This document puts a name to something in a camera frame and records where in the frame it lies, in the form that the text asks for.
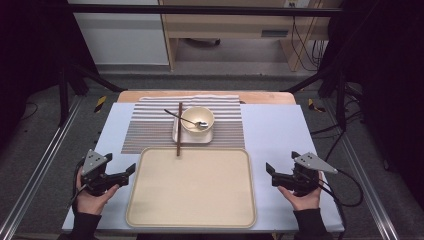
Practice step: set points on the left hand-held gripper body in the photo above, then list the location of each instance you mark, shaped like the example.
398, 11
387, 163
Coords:
95, 180

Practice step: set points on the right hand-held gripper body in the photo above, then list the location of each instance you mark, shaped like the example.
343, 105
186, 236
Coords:
305, 181

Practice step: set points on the beige plastic tray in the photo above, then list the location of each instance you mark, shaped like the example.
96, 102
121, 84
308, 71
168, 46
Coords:
191, 190

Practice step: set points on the brown wooden chopsticks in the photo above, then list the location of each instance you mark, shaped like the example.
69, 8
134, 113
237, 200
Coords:
179, 133

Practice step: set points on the white square plate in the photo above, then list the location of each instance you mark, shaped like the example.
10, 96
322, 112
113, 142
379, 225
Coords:
191, 138

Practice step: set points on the metal spoon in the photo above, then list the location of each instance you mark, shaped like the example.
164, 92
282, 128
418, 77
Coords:
186, 120

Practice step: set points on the beige bowl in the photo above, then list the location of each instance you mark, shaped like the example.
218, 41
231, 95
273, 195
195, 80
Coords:
200, 115

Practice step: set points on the person's right hand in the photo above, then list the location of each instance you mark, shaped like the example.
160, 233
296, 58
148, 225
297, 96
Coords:
305, 201

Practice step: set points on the person's left hand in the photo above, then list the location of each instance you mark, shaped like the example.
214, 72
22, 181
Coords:
91, 203

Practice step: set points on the light blue table sheet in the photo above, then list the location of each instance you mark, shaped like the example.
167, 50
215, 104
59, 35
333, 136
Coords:
276, 133

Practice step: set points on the striped placemat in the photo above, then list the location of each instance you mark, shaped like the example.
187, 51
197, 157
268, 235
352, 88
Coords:
150, 133

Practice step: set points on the yellow black hazard tape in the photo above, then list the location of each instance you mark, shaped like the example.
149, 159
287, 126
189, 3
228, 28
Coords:
100, 104
313, 106

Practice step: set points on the black metal stand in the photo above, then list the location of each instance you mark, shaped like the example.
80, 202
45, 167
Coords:
340, 96
63, 93

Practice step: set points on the white cabinet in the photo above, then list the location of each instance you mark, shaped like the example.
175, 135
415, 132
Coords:
123, 40

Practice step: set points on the light wooden desk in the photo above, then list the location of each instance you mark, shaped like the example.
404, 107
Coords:
226, 25

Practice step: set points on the aluminium floor rail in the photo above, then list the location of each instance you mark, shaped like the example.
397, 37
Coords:
366, 190
36, 180

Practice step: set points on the black horizontal frame bar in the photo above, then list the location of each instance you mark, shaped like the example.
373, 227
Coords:
200, 10

